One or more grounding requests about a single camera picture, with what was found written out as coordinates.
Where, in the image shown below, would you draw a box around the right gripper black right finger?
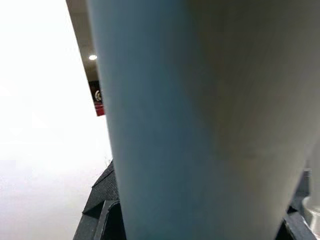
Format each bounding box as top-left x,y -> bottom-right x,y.
274,204 -> 317,240

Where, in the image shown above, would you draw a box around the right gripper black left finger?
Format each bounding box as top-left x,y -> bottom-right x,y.
73,159 -> 127,240

